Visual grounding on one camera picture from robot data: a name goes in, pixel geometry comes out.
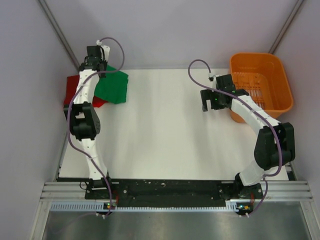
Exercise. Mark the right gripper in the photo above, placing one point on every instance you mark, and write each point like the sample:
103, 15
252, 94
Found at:
208, 95

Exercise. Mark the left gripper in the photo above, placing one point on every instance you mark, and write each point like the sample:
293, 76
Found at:
104, 63

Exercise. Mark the green t shirt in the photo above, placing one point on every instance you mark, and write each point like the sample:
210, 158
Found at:
111, 89

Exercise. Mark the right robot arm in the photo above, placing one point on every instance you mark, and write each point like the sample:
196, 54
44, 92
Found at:
275, 144

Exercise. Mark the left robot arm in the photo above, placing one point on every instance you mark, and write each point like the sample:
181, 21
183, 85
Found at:
83, 122

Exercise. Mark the folded red t shirt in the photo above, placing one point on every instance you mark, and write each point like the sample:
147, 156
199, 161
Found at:
71, 87

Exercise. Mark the orange plastic basket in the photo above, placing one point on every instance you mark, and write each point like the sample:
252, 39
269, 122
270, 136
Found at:
263, 76

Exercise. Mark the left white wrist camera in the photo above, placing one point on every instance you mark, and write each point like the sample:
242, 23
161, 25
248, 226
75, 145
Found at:
105, 50

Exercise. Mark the left corner metal post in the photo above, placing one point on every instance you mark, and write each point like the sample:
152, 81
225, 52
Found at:
58, 32

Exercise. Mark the corner metal post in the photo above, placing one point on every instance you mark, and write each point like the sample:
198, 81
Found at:
58, 32
286, 26

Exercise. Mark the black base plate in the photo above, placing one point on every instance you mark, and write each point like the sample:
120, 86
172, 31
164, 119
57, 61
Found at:
168, 193

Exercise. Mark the right corner metal post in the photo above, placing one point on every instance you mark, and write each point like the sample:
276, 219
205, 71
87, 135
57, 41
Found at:
286, 26

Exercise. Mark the aluminium frame rail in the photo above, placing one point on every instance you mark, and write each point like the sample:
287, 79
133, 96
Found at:
278, 191

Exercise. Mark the grey slotted cable duct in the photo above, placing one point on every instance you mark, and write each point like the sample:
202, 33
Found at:
59, 206

